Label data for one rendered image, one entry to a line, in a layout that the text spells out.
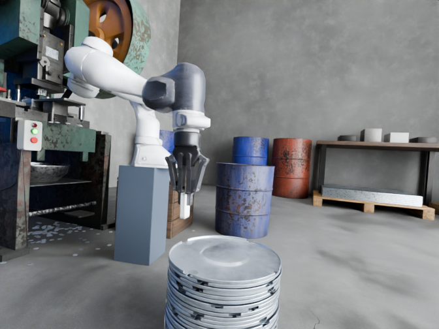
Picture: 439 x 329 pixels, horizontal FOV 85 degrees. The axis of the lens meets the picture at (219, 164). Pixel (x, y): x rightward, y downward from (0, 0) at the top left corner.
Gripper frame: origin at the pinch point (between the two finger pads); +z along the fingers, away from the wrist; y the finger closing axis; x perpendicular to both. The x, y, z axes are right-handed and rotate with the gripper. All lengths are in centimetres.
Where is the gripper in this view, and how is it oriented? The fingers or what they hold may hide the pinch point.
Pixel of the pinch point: (185, 205)
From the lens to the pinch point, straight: 68.5
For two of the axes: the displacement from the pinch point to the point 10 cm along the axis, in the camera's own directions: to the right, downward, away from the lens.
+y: -9.4, -0.5, 3.2
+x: -3.3, 0.2, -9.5
